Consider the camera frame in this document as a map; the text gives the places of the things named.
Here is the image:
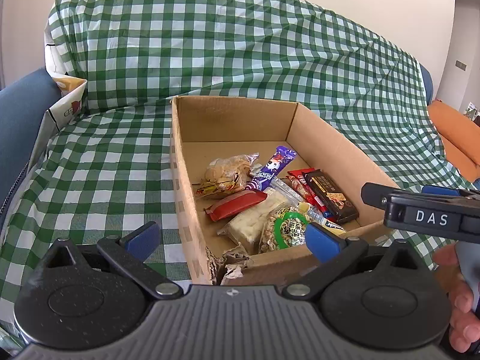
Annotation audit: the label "dark brown cracker packet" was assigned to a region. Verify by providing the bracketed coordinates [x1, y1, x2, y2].
[303, 170, 359, 224]

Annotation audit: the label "green white checkered cloth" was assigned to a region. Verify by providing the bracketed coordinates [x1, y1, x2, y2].
[1, 0, 470, 332]

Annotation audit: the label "purple milk candy bar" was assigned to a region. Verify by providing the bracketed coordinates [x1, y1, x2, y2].
[246, 145, 297, 191]

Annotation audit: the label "white nougat packet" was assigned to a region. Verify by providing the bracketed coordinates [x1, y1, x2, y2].
[217, 187, 289, 255]

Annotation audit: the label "wall socket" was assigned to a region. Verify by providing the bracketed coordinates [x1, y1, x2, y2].
[455, 60, 467, 71]

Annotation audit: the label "brown cardboard box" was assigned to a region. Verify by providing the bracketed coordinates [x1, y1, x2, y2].
[170, 96, 392, 286]

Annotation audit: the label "right hand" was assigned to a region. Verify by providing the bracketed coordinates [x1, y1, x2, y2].
[433, 244, 479, 353]

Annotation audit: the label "orange cushion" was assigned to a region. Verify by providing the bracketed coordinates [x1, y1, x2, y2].
[428, 100, 480, 183]

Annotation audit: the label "green label peanut bag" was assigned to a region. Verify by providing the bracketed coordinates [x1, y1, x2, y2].
[259, 204, 311, 254]

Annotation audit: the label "small red snack packet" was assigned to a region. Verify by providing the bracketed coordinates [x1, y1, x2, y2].
[204, 189, 268, 222]

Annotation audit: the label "red spicy strip snack packet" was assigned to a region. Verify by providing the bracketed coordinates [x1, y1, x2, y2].
[287, 169, 337, 222]

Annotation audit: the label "clear bag twisted crackers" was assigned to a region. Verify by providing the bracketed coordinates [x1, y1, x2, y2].
[195, 153, 260, 199]

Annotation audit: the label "blue sofa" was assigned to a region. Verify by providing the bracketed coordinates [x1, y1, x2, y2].
[1, 67, 55, 230]

